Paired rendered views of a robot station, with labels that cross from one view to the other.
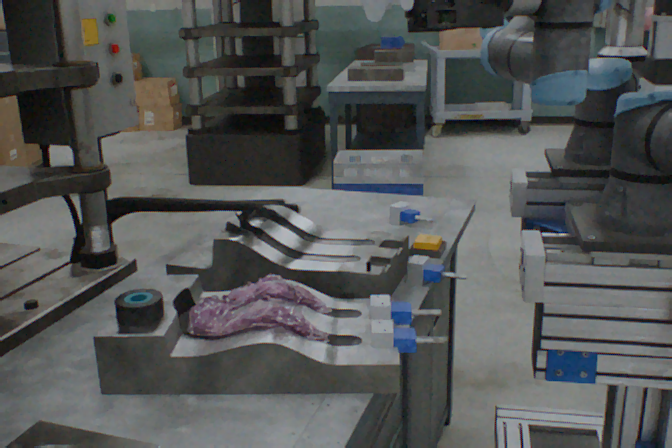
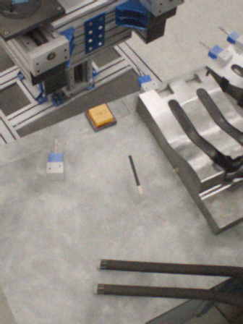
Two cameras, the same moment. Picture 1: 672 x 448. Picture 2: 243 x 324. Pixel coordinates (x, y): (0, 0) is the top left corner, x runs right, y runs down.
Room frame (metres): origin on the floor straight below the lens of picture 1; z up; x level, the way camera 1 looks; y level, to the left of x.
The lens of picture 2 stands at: (2.35, 0.43, 2.22)
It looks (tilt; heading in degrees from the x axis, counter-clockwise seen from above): 60 degrees down; 219
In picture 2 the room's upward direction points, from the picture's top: 5 degrees clockwise
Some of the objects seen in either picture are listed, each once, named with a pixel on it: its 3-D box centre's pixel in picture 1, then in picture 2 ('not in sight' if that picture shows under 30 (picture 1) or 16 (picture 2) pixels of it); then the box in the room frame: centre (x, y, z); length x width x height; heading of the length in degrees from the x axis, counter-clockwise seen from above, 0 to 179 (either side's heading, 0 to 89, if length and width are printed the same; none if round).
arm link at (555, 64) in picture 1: (553, 62); not in sight; (0.99, -0.30, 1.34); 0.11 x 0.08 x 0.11; 15
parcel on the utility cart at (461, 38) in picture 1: (460, 40); not in sight; (7.33, -1.29, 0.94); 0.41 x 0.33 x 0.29; 90
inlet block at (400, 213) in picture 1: (413, 216); (56, 158); (1.89, -0.21, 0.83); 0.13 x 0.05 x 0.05; 46
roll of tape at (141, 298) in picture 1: (139, 306); not in sight; (1.11, 0.34, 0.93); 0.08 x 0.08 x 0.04
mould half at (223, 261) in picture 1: (289, 251); (212, 143); (1.52, 0.11, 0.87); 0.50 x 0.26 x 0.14; 71
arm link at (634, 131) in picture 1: (653, 128); not in sight; (1.16, -0.53, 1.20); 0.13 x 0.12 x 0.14; 15
